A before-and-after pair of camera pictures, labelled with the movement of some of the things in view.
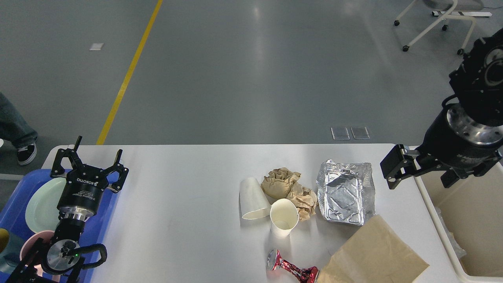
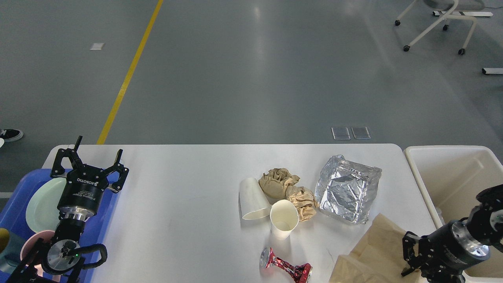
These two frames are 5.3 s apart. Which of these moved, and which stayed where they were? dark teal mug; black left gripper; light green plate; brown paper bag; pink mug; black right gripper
Moved: brown paper bag; black right gripper
Stayed: pink mug; dark teal mug; light green plate; black left gripper
